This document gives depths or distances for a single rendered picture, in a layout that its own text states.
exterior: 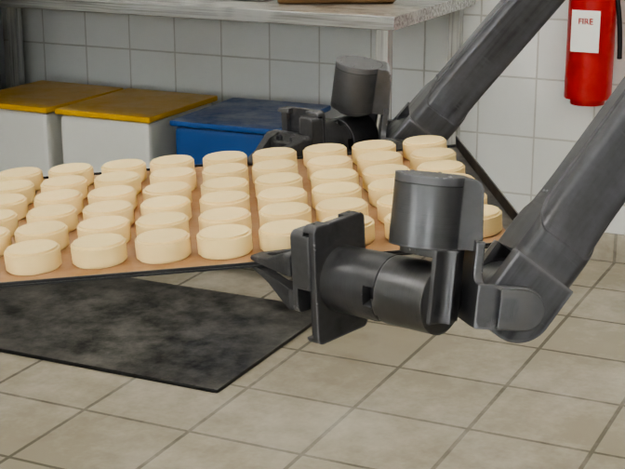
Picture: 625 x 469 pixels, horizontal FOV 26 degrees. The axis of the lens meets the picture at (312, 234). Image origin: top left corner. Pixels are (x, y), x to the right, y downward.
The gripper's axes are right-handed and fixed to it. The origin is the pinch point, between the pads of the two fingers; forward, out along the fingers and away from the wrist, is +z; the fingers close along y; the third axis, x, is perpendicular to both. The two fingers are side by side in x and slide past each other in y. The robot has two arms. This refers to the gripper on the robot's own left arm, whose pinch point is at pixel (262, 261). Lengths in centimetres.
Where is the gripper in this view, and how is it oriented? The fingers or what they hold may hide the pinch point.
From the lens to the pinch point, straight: 119.7
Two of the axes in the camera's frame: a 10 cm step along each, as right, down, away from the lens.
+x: 6.6, -2.3, 7.2
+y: 0.4, 9.6, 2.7
